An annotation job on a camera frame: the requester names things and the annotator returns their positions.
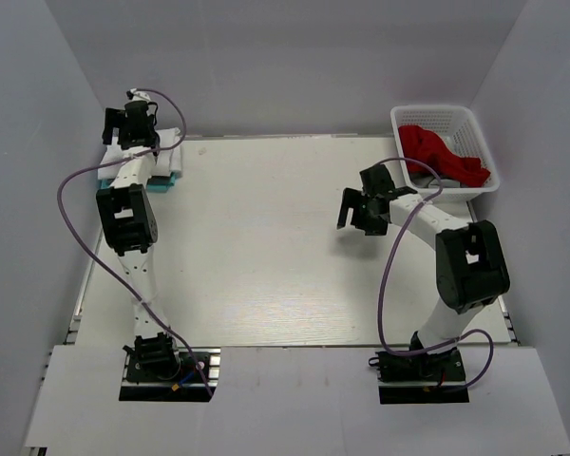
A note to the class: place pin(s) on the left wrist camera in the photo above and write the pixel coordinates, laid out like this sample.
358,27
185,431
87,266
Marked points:
141,104

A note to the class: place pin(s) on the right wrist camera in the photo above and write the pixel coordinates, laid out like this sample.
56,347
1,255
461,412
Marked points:
376,181

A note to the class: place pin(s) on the white plastic basket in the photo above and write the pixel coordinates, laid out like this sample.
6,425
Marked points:
457,126

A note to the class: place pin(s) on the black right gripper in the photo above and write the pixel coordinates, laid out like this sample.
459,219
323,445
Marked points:
353,199

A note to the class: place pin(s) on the white t shirt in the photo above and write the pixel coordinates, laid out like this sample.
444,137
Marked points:
168,163

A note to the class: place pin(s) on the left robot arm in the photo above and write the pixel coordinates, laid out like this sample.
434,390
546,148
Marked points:
128,221

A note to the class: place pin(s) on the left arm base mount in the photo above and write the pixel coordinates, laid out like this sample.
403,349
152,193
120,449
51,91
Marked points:
157,371

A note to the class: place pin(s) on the folded teal t shirt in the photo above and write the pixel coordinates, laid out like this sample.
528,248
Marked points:
161,184

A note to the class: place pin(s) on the grey t shirt in basket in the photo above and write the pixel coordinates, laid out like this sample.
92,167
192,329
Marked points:
431,182

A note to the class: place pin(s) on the red t shirt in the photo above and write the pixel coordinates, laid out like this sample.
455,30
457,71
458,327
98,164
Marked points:
426,146

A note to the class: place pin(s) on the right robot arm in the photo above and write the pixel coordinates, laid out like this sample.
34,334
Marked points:
470,269

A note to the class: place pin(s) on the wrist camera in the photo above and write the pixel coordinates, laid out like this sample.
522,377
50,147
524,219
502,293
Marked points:
376,181
141,104

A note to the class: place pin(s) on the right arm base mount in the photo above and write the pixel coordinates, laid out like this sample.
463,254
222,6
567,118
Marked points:
420,380

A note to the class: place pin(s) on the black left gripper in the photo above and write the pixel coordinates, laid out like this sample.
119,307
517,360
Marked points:
114,118

